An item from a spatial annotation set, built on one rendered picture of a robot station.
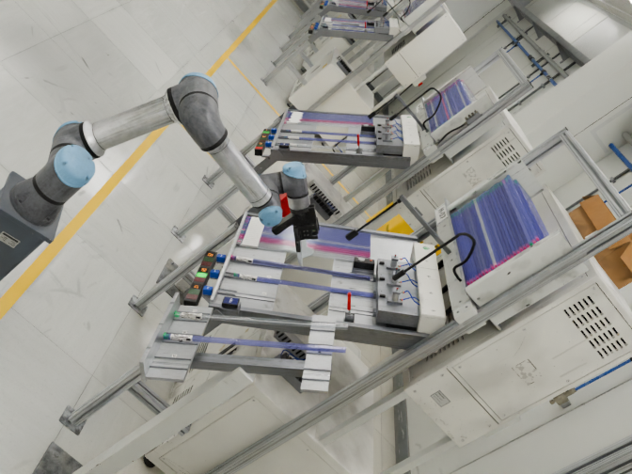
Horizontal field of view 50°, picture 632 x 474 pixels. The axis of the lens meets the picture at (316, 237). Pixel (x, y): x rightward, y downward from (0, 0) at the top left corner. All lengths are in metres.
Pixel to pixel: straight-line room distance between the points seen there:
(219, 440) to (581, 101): 3.78
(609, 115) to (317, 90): 2.75
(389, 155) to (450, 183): 0.34
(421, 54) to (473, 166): 3.25
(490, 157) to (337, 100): 3.44
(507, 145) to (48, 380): 2.32
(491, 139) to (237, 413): 1.85
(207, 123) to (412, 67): 4.83
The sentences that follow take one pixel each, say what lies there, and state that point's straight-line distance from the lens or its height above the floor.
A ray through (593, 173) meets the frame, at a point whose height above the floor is 1.88.
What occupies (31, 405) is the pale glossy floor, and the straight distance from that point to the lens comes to 2.55.
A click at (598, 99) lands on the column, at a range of 5.38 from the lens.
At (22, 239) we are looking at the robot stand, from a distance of 2.19.
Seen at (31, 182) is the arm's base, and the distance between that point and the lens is 2.13.
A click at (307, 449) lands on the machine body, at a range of 2.51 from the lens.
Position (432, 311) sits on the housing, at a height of 1.25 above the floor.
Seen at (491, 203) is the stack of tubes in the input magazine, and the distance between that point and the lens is 2.44.
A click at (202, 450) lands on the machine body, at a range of 2.59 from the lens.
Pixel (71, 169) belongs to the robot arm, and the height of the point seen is 0.77.
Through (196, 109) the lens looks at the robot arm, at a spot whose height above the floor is 1.13.
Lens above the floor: 1.86
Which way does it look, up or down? 21 degrees down
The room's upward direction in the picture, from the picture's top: 54 degrees clockwise
